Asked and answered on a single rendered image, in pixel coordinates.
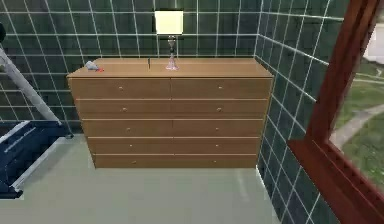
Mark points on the small grey and red object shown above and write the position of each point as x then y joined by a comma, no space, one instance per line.
92,66

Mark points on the table lamp with pale shade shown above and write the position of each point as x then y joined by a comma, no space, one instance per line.
169,23

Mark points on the red-brown framed window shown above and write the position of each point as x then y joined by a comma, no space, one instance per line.
336,110

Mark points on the thin black stick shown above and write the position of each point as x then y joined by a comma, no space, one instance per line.
149,63

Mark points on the brown wooden chest of drawers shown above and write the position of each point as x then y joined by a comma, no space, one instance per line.
171,110

